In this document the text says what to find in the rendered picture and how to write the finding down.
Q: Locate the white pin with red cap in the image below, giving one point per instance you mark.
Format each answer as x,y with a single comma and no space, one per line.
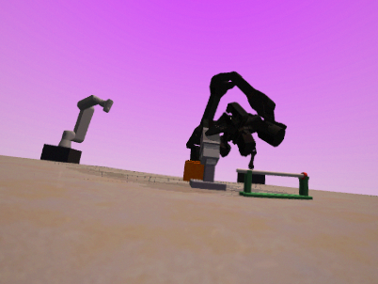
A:
271,173

